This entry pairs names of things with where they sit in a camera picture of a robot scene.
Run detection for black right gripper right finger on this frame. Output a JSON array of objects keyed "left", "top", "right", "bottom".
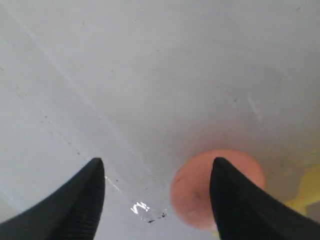
[{"left": 209, "top": 156, "right": 320, "bottom": 240}]

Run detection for brown egg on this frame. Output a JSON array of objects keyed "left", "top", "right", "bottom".
[{"left": 169, "top": 149, "right": 266, "bottom": 231}]

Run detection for yellow plastic egg tray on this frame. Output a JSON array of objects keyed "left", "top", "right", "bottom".
[{"left": 212, "top": 163, "right": 320, "bottom": 237}]

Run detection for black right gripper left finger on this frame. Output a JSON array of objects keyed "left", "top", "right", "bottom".
[{"left": 0, "top": 158, "right": 105, "bottom": 240}]

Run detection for clear plastic bin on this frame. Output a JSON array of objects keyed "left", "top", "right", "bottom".
[{"left": 0, "top": 0, "right": 320, "bottom": 240}]

